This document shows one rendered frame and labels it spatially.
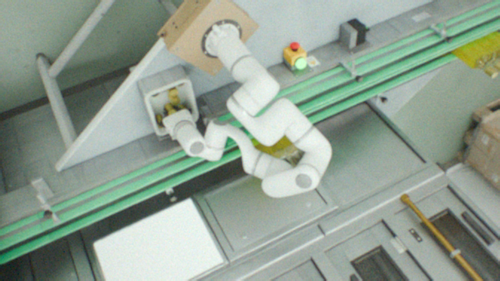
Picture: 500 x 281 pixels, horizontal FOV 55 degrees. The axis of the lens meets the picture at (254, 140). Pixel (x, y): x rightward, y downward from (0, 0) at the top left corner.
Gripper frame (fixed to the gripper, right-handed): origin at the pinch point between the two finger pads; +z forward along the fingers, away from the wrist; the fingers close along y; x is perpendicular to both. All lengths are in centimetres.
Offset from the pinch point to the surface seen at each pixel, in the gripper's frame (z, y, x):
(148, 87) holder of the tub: -4.2, -4.8, 15.1
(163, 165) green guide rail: -6.9, -11.2, -16.1
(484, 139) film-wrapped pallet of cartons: 125, 305, -256
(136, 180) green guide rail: -8.4, -22.5, -16.0
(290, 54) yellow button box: -1, 52, 2
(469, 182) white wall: 132, 297, -319
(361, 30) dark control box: -3, 84, 0
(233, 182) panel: -12.0, 11.3, -35.1
